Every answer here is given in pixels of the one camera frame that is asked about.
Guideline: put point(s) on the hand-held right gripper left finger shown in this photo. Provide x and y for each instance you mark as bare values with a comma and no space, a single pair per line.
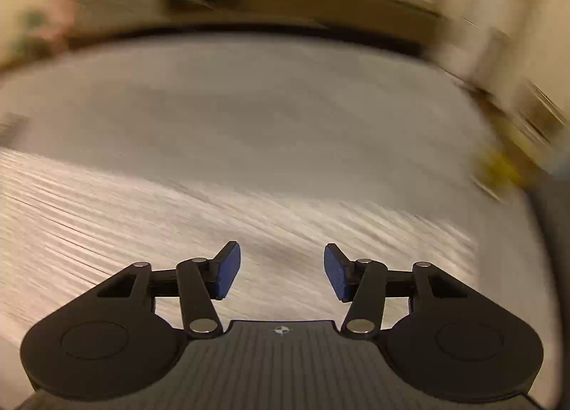
228,272

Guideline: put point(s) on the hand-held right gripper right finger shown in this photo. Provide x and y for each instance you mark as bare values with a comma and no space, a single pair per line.
337,274

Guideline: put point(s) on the yellow object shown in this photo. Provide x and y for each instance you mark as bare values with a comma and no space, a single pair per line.
501,172

